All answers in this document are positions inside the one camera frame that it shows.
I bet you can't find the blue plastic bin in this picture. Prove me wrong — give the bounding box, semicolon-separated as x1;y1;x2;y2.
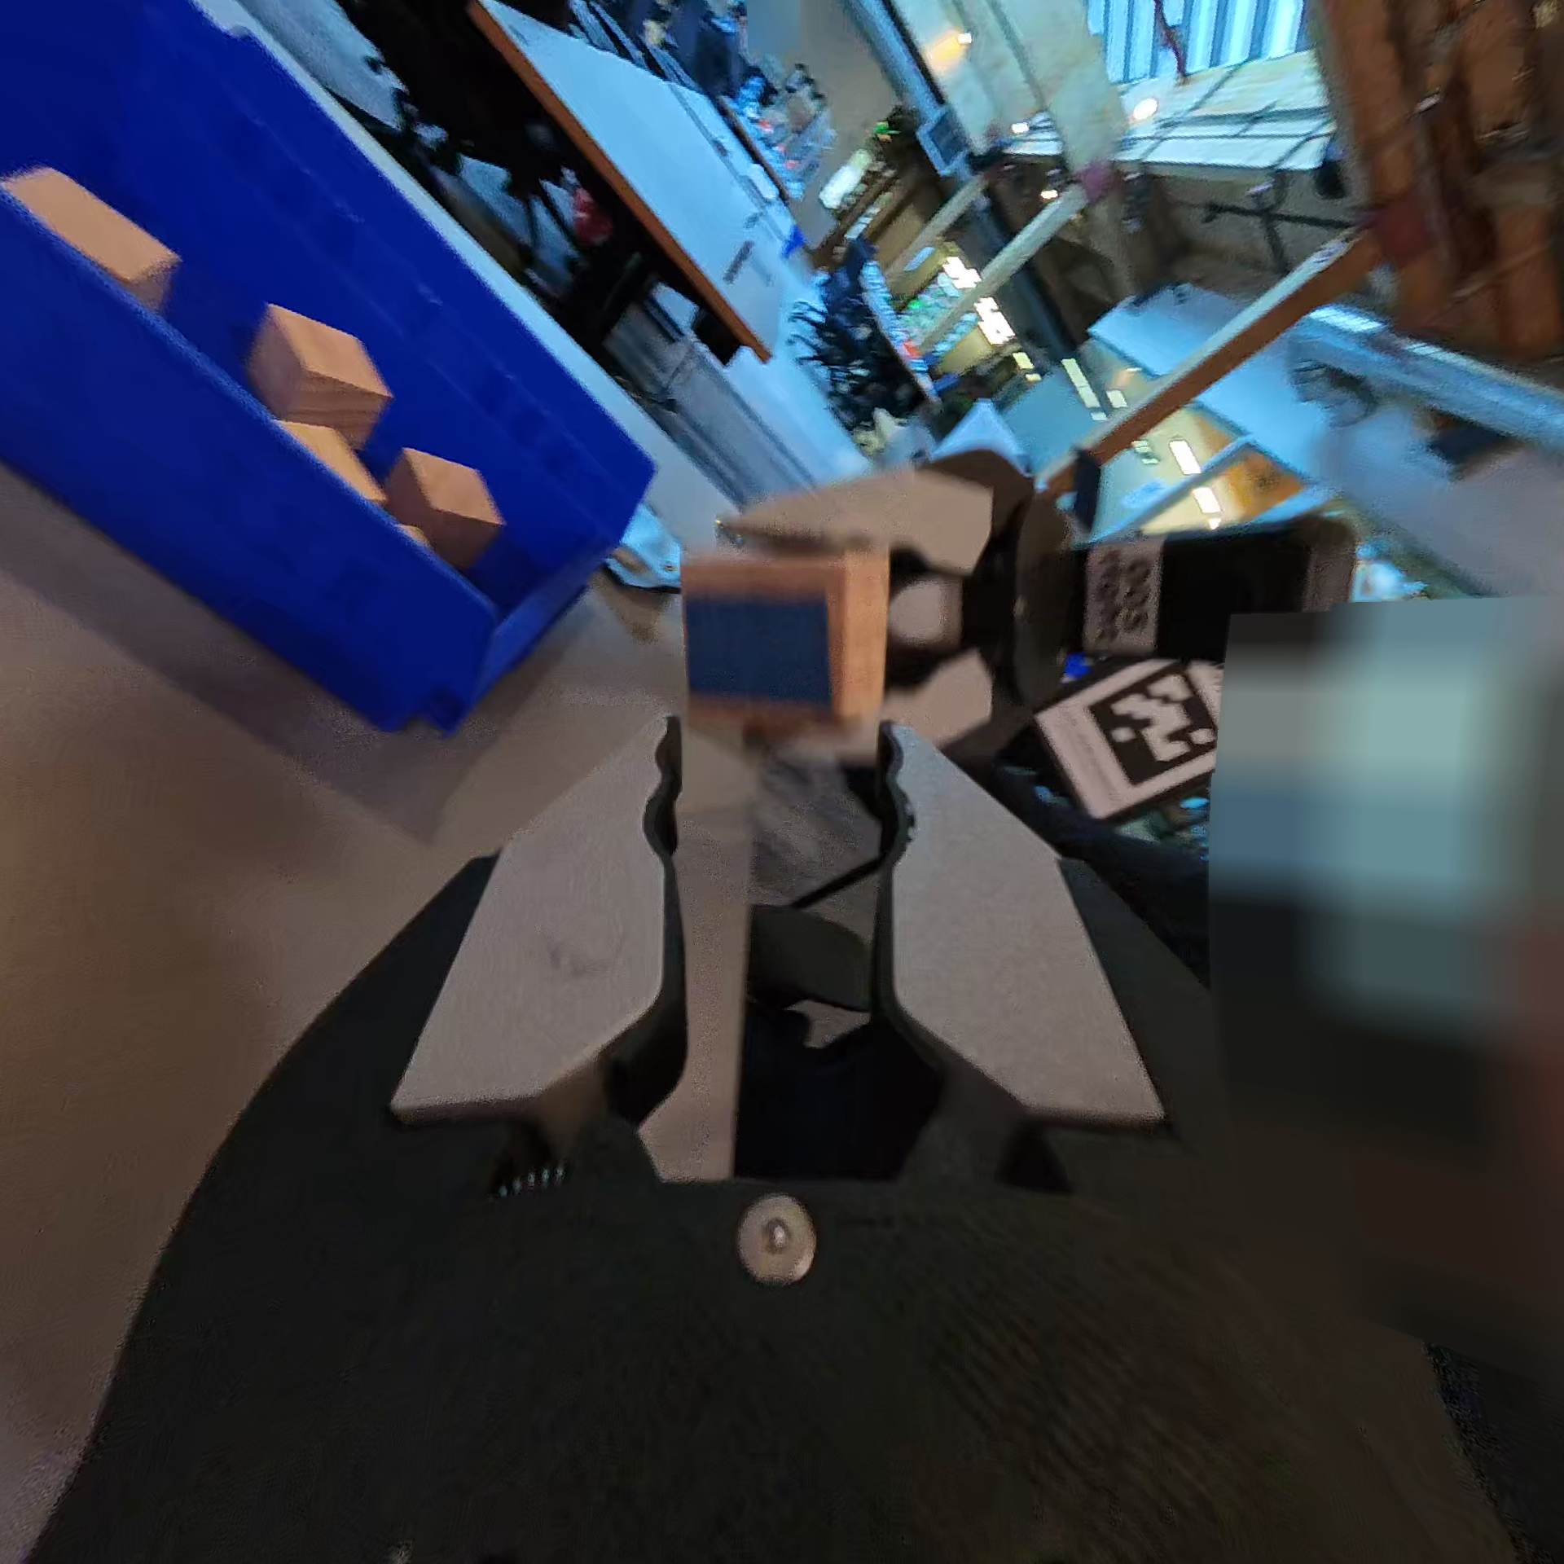
0;0;658;735

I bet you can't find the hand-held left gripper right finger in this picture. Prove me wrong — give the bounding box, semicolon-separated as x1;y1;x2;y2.
874;721;1166;1177

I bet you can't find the silver ventilation duct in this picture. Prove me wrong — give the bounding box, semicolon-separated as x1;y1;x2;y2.
1285;303;1564;456

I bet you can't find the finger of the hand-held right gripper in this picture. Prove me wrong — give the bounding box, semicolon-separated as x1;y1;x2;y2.
715;467;1002;579
883;653;1041;765

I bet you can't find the black white coded sign board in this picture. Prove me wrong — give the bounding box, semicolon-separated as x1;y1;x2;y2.
1034;657;1226;821

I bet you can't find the long white desk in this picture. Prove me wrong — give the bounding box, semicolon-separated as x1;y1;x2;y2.
470;0;803;363

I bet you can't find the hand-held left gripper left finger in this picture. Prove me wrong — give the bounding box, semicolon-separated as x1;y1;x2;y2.
390;717;686;1132

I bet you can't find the black office chair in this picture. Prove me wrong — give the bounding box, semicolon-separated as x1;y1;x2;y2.
792;272;937;426

